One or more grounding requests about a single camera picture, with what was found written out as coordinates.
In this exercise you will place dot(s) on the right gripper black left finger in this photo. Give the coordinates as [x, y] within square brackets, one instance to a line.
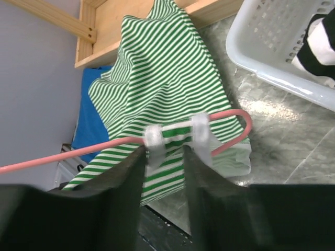
[100, 214]

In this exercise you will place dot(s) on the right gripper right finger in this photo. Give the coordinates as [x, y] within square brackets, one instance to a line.
[226, 216]

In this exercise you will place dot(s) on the pink hanger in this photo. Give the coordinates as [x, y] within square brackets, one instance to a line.
[208, 135]

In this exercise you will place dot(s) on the blue cloth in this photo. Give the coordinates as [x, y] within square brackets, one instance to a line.
[89, 129]

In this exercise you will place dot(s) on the green striped tank top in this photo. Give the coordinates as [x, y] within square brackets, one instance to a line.
[164, 74]

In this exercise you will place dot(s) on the black white striped tank top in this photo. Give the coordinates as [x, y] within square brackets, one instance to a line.
[316, 56]

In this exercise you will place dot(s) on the black base beam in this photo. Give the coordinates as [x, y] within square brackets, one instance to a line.
[157, 233]

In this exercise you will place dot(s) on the white plastic perforated basket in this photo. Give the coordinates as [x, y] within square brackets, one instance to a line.
[264, 38]

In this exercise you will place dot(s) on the left wooden clothes rack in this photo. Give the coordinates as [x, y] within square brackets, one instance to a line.
[98, 27]

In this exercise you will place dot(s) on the aluminium frame rail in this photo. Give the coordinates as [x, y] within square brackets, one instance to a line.
[67, 169]

